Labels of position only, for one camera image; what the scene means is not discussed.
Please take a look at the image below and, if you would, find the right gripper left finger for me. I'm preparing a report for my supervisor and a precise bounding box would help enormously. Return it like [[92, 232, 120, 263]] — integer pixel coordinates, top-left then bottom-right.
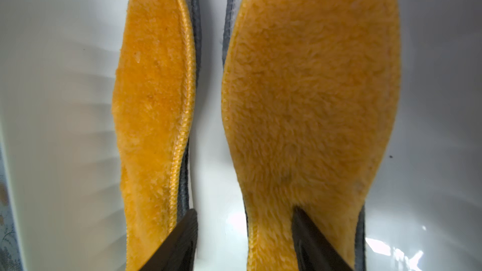
[[139, 208, 198, 271]]

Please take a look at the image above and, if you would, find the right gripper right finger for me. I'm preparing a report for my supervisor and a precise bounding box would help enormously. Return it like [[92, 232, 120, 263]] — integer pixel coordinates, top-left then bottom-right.
[[291, 207, 353, 271]]

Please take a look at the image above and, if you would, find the grey felt insole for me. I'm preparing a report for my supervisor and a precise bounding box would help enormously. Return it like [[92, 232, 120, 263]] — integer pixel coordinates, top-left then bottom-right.
[[177, 0, 202, 222], [222, 0, 367, 271]]

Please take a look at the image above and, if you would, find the floral table cloth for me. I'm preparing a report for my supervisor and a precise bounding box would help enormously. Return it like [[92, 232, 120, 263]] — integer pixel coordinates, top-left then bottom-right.
[[0, 156, 23, 271]]

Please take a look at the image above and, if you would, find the white plastic storage box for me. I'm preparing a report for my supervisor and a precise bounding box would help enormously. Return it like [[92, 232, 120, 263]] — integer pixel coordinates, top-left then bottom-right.
[[1, 0, 481, 270]]

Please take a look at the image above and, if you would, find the orange insole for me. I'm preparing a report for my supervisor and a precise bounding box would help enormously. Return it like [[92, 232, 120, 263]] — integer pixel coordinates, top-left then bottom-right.
[[222, 0, 400, 270], [112, 0, 197, 270]]

